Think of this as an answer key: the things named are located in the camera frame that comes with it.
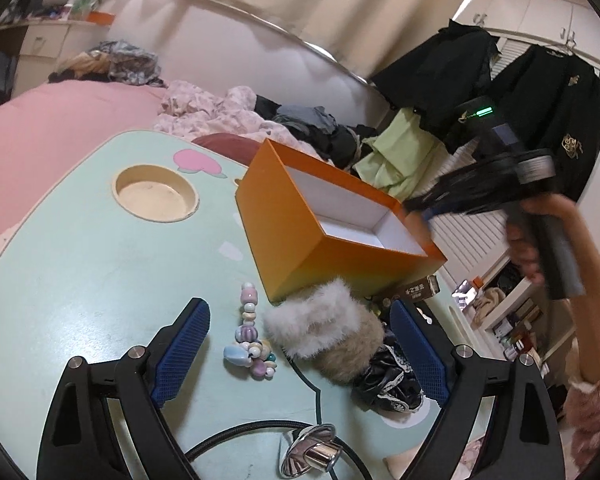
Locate orange cardboard box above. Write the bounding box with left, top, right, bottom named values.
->
left=235, top=138, right=448, bottom=305

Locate white wardrobe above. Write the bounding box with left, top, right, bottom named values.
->
left=455, top=0, right=600, bottom=73

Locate small dark brown carton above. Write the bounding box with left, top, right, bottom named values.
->
left=380, top=275, right=441, bottom=306

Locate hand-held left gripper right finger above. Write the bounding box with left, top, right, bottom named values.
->
left=389, top=299, right=566, bottom=480

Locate person's right forearm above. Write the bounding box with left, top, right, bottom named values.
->
left=562, top=270, right=600, bottom=478

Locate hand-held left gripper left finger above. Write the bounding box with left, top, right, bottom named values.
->
left=36, top=297, right=212, bottom=480

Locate white shelf unit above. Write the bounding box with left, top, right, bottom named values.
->
left=450, top=255, right=581, bottom=376

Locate maroon cushion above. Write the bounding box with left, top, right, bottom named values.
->
left=192, top=132, right=263, bottom=166

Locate plain pink bed cover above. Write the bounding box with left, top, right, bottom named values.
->
left=0, top=80, right=181, bottom=256

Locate light green garment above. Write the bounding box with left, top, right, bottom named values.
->
left=352, top=107, right=448, bottom=203

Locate black cable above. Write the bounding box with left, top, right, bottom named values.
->
left=185, top=419, right=376, bottom=480

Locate chrome metal knob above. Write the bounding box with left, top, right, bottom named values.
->
left=279, top=423, right=342, bottom=478

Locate black lace cloth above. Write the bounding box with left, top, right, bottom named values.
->
left=352, top=330, right=428, bottom=413

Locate pile of patterned clothes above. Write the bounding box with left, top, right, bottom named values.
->
left=47, top=40, right=166, bottom=88

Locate black jacket gold emblem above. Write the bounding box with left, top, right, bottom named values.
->
left=490, top=42, right=600, bottom=201

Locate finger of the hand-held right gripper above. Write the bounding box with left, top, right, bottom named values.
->
left=402, top=177, right=468, bottom=223

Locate plain black hanging jacket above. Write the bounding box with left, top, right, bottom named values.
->
left=369, top=19, right=503, bottom=156

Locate white desk cabinet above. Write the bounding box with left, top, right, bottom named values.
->
left=0, top=7, right=116, bottom=86

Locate pink floral quilt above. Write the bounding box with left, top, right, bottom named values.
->
left=152, top=80, right=326, bottom=161

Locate green white bottle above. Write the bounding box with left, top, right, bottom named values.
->
left=70, top=0, right=101, bottom=21

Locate white padded headboard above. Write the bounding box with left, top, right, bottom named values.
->
left=100, top=0, right=396, bottom=126

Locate pastel bead charm string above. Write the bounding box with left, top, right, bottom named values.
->
left=223, top=281, right=277, bottom=378

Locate person's right hand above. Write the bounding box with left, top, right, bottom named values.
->
left=505, top=192, right=598, bottom=285

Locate pile of dark clothes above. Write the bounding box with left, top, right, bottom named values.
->
left=254, top=95, right=381, bottom=171

